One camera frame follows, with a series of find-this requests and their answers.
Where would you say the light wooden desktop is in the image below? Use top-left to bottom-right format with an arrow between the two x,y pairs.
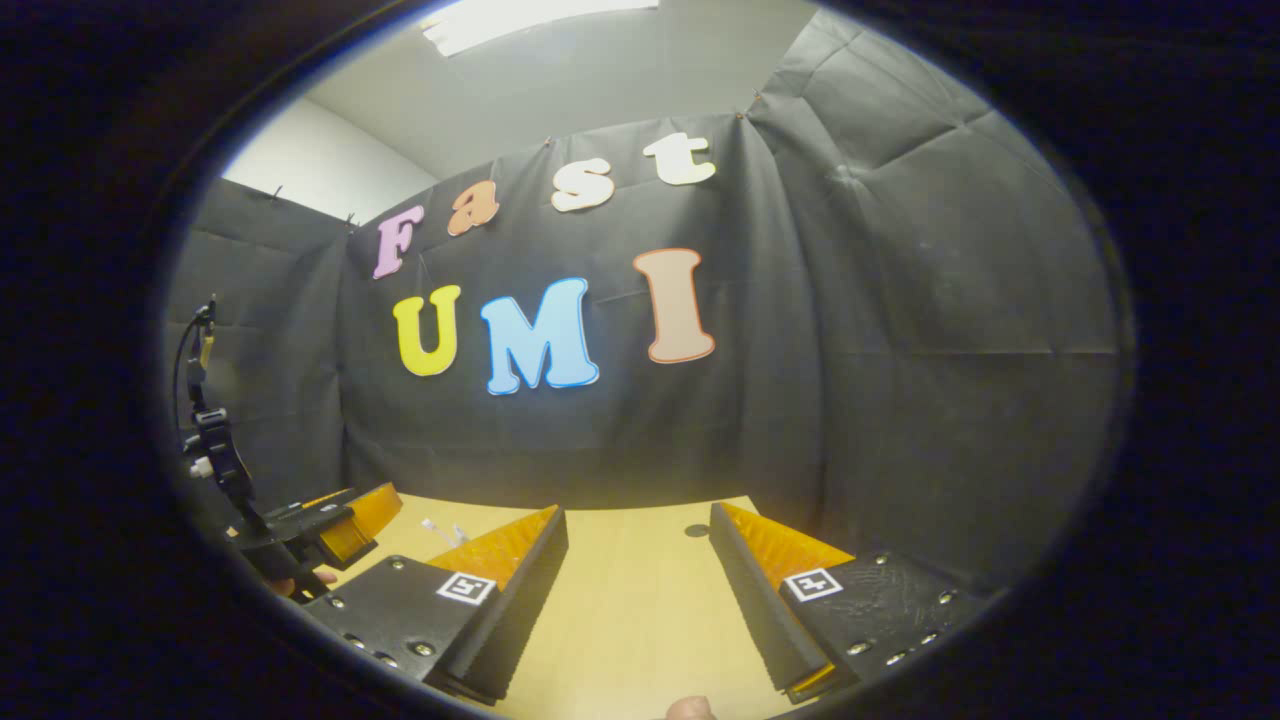
225,493 -> 816,720

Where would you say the black backdrop cloth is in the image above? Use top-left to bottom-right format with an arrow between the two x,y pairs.
165,10 -> 1121,601

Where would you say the large ceiling light panel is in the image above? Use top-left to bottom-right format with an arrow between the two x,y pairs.
420,0 -> 661,56

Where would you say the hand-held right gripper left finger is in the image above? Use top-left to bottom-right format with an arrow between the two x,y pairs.
303,505 -> 569,706

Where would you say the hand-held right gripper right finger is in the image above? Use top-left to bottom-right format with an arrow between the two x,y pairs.
708,502 -> 986,704

